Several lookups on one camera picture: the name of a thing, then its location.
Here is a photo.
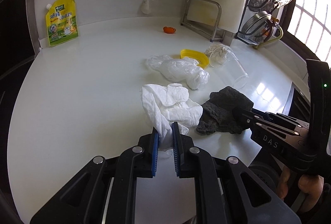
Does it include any steel cutting board stand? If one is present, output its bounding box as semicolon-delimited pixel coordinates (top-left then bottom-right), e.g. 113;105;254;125
181;0;225;42

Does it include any clear plastic bag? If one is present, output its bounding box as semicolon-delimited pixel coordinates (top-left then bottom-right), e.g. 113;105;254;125
146;55;210;90

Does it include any steel pot lid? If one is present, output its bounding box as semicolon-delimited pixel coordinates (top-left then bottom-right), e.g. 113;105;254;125
241;11;272;38

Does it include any black lid rack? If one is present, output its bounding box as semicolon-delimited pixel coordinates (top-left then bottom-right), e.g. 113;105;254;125
236;0;279;49

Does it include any yellow gas hose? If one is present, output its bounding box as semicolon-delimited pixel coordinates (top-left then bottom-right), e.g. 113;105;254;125
252;25;284;50

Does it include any dark grey rag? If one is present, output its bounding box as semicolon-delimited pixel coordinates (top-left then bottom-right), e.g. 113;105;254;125
196;86;254;135

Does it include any white tissue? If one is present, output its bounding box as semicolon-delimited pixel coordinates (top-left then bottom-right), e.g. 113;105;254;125
141;83;203;151

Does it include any clear plastic cup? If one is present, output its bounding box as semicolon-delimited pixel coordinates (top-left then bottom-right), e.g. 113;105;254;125
220;49;249;90

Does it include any small orange object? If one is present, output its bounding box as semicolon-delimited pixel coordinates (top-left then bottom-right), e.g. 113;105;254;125
163;26;176;34

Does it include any person's hand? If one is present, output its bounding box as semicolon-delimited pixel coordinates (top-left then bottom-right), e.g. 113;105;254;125
276;166;324;212

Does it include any window with grille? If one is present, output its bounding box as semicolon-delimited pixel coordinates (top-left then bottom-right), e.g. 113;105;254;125
281;0;330;63

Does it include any yellow green refill pouch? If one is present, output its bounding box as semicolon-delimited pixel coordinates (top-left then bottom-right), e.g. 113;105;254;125
45;0;79;47

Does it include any yellow plastic lid ring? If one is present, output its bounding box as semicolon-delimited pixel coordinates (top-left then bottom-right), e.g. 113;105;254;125
180;49;210;69

